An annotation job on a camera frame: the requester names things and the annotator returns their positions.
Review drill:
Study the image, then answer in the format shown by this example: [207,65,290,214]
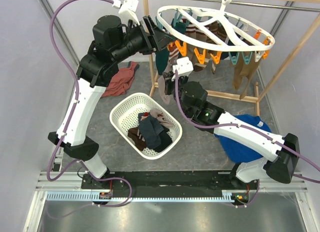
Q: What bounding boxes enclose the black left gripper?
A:
[112,15,176,63]

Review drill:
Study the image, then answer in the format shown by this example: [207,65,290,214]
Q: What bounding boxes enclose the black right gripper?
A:
[163,70,190,117]

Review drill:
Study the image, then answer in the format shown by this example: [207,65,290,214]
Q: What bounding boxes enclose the navy santa sock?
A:
[138,116,164,149]
[138,112,150,121]

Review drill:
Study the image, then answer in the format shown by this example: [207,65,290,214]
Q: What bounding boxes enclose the dark navy plain sock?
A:
[153,131,173,153]

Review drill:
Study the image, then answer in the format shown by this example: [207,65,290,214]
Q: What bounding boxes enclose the brown striped-cuff sock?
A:
[128,132,147,151]
[128,127,145,141]

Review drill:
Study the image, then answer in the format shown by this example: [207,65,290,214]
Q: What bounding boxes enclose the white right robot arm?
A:
[163,72,300,189]

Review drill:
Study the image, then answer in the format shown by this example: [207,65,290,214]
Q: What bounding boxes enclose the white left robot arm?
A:
[48,15,176,189]

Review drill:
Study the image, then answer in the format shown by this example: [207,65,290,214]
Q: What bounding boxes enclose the white round clip hanger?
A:
[156,0,275,64]

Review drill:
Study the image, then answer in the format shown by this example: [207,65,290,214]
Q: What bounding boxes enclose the teal reindeer sock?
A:
[155,48,169,75]

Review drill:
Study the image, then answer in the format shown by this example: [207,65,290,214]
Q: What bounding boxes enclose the teal plain sock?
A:
[171,19,187,34]

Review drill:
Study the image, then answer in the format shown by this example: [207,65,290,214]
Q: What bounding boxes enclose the metal hanging rod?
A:
[144,0,320,13]

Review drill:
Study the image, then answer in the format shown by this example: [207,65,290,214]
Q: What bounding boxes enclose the pink red shirt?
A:
[101,61,140,98]

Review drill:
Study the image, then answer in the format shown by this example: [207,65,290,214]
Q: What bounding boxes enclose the tan brown-striped sock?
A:
[209,21,227,42]

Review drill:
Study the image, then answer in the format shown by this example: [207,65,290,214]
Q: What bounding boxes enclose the white perforated laundry basket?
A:
[109,93,183,160]

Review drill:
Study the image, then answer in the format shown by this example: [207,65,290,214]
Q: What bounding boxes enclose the tan ribbed sock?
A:
[232,55,260,100]

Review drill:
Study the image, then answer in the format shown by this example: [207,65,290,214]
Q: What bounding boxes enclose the white clothes clip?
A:
[254,51,264,62]

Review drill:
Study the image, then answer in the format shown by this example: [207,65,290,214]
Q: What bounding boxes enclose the orange clothes clip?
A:
[254,29,262,40]
[262,36,273,60]

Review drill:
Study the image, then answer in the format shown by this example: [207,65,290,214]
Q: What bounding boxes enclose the blue towel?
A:
[213,114,273,163]

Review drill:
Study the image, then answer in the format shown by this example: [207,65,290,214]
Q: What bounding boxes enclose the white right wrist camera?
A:
[172,57,194,77]

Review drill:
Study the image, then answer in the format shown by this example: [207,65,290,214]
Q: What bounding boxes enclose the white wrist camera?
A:
[172,57,194,77]
[112,0,140,24]

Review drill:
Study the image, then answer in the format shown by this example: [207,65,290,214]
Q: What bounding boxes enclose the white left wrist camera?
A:
[112,0,140,24]

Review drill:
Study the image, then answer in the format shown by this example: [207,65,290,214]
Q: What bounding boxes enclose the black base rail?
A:
[81,170,258,197]

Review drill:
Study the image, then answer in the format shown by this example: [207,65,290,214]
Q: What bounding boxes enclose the wooden clothes rack frame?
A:
[140,0,320,104]

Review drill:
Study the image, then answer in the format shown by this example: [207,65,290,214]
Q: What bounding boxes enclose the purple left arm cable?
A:
[46,0,121,182]

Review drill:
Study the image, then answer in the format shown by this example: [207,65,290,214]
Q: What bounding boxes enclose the white slotted cable duct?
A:
[46,191,234,203]

